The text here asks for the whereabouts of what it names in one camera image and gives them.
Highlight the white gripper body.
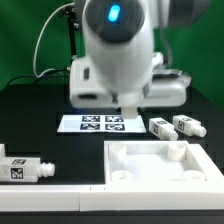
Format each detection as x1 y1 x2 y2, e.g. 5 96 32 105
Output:
70 51 191 108

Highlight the white square tabletop part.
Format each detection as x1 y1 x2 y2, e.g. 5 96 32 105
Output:
104 141 224 185

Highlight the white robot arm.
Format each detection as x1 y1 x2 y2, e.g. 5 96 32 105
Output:
70 0 211 108

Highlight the white marker sheet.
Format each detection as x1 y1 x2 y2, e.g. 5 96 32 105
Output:
57 115 146 133

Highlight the white left fence stub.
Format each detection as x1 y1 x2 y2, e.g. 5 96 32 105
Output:
0 144 5 159

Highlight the black cable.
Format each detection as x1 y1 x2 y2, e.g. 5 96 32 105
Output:
3 67 73 91

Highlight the black camera stand pole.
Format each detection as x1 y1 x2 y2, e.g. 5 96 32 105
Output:
59 3 80 62

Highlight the white cable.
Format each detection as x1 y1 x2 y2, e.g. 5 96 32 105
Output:
32 1 80 80

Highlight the white front fence wall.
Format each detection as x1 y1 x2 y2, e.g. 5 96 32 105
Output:
0 182 224 212

